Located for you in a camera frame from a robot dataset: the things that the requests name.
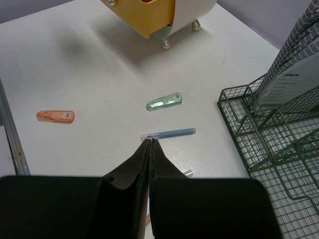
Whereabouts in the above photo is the green wire mesh organizer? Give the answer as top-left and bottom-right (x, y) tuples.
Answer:
(217, 79), (319, 239)

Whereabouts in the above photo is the orange transparent correction tape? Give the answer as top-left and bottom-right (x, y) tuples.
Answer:
(36, 111), (75, 123)

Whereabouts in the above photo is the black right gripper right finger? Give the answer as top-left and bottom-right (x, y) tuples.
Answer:
(149, 140), (277, 239)

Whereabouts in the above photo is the orange highlighter pen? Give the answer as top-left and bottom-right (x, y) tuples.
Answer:
(146, 214), (151, 226)

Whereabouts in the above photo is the blue highlighter pen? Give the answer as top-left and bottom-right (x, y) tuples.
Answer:
(141, 128), (196, 141)

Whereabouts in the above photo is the grey white manual booklet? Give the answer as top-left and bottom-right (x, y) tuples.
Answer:
(251, 0), (319, 108)

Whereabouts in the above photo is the cream round drawer box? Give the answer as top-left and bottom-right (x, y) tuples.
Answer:
(102, 0), (217, 50)

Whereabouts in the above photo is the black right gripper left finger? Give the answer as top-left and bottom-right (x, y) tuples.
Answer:
(0, 140), (151, 239)

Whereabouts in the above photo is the green transparent correction tape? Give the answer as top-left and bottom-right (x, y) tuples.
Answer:
(146, 92), (182, 112)

